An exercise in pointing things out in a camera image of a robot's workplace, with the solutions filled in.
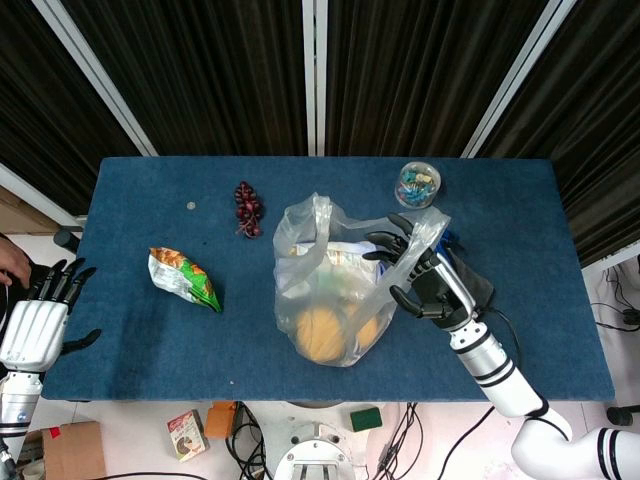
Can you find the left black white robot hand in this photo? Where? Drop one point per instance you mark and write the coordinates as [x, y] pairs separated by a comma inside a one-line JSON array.
[[32, 330]]

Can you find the clear plastic bag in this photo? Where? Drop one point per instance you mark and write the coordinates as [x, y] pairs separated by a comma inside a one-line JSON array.
[[310, 280]]

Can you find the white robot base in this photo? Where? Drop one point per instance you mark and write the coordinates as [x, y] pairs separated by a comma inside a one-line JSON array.
[[320, 450]]

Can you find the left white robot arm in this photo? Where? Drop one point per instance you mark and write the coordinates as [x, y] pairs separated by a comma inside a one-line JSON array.
[[15, 410]]

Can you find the person's bare hand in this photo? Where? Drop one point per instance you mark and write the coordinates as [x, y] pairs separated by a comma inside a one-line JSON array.
[[12, 260]]

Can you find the blue felt table cover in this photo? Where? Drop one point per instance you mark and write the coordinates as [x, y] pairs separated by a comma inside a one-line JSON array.
[[150, 360]]

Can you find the brown cardboard box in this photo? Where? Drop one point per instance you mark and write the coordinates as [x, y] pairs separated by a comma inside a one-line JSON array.
[[75, 452]]

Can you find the green orange snack packet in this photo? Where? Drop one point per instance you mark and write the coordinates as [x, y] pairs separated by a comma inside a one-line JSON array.
[[185, 280]]

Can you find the small printed snack box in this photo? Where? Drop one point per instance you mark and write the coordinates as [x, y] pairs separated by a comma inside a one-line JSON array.
[[189, 436]]

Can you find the dark pleated curtain panel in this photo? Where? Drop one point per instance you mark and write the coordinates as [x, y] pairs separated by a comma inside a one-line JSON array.
[[200, 75], [600, 125], [45, 125], [400, 75]]

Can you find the orange block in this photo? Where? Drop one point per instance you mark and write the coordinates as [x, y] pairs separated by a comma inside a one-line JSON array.
[[219, 421]]

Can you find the dark red grape bunch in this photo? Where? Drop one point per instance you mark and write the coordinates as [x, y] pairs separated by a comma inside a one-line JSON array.
[[247, 207]]

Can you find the large round yellow bun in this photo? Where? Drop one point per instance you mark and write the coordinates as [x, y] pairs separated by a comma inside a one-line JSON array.
[[319, 335]]

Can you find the smaller round yellow bun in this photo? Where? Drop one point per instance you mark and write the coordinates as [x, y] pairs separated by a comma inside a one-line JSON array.
[[371, 327]]

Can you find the green block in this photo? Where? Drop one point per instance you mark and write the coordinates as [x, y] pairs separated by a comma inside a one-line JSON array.
[[366, 420]]

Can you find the clear jar of binder clips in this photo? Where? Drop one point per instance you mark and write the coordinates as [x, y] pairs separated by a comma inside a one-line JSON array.
[[419, 184]]

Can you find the white frame post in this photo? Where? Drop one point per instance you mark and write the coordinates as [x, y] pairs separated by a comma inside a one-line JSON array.
[[95, 75], [315, 75], [520, 75]]

